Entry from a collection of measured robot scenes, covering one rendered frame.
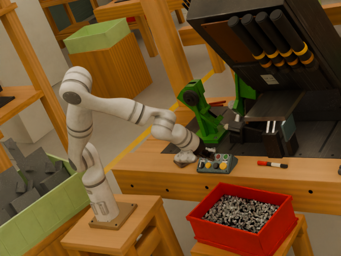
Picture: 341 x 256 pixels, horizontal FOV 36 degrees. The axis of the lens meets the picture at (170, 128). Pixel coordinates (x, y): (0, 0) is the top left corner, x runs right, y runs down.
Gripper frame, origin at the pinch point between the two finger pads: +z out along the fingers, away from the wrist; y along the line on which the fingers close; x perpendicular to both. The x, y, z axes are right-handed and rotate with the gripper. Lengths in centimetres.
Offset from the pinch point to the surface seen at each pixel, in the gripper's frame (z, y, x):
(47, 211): -6, 74, 30
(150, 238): 11.5, 28.2, 31.8
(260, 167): 14.6, -13.5, -1.7
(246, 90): 4.9, -6.5, -30.3
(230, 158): 10.1, -2.0, -3.2
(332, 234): 124, -3, -1
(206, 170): 10.1, 7.8, 2.1
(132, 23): 314, 409, -316
